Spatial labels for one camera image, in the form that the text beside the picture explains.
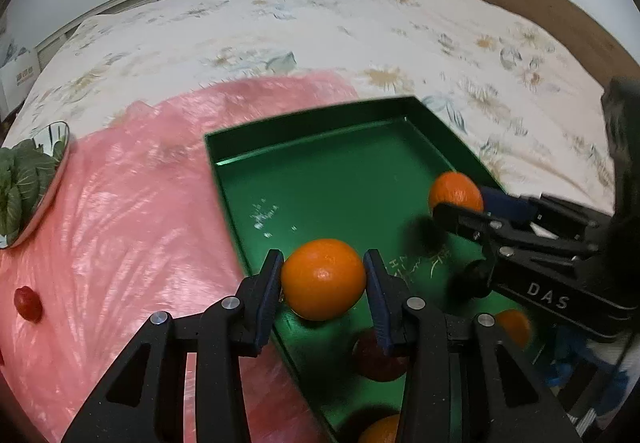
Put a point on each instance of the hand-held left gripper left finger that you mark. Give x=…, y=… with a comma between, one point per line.
x=265, y=313

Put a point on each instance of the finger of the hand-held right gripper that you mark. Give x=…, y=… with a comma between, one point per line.
x=465, y=220
x=507, y=205

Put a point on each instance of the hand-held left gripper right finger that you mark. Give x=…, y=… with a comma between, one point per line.
x=378, y=308

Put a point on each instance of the orange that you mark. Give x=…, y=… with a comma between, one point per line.
x=517, y=328
x=455, y=190
x=382, y=429
x=322, y=278

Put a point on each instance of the large red apple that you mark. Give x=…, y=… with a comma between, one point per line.
x=372, y=363

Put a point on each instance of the green rectangular tray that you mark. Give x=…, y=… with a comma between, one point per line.
x=340, y=173

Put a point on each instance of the blue cloth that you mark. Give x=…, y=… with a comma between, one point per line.
x=565, y=358

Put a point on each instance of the pink plastic sheet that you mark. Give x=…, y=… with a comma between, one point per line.
x=150, y=223

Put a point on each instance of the green leafy vegetable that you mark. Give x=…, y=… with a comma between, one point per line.
x=20, y=183

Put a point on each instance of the blue-rimmed white plate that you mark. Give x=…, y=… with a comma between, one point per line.
x=50, y=133

